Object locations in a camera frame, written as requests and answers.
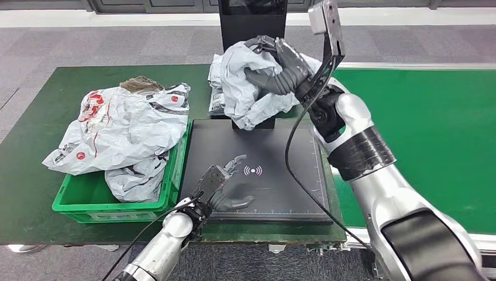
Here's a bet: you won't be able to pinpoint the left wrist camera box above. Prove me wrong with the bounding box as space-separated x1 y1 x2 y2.
190 165 231 206

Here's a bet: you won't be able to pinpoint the dark cabinet doors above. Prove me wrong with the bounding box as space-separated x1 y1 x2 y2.
89 0 445 12

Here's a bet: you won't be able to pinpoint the large grey parcel red print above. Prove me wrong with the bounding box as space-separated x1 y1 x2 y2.
42 76 191 176

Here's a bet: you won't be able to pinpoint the flat grey stacked parcel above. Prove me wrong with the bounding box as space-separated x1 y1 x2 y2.
208 64 233 91
209 87 229 116

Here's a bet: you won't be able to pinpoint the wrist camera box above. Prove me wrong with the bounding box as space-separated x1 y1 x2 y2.
190 165 231 206
308 0 346 105

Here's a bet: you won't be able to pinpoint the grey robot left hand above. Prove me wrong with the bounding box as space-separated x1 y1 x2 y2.
211 154 257 213

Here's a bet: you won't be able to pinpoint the green plastic crate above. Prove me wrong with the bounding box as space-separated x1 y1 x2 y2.
52 120 191 224

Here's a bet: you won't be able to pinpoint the green conveyor belt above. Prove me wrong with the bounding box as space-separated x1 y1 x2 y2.
332 68 496 234

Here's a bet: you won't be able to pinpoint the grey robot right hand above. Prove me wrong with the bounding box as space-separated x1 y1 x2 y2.
244 35 315 98

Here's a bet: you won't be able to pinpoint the grey parcel faded print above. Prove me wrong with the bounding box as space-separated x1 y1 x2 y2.
220 39 323 132

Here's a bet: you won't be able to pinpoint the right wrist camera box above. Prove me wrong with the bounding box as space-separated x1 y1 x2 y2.
308 0 346 105

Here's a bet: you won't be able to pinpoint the black scanner base plate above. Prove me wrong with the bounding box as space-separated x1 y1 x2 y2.
178 119 334 225

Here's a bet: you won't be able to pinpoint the grey parcel black print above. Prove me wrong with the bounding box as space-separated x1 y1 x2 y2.
104 153 169 203

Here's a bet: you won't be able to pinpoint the black scanner column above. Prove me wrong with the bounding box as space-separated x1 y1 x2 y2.
218 0 288 131

